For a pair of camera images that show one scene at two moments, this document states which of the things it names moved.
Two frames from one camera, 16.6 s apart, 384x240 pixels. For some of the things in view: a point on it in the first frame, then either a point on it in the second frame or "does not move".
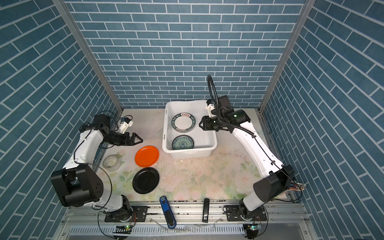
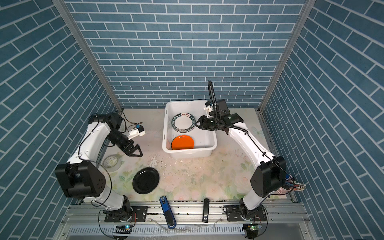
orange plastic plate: x=147 y=156 to x=182 y=142
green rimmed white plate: x=183 y=122 does not move
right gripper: x=206 y=123 does not move
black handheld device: x=206 y=210 does not move
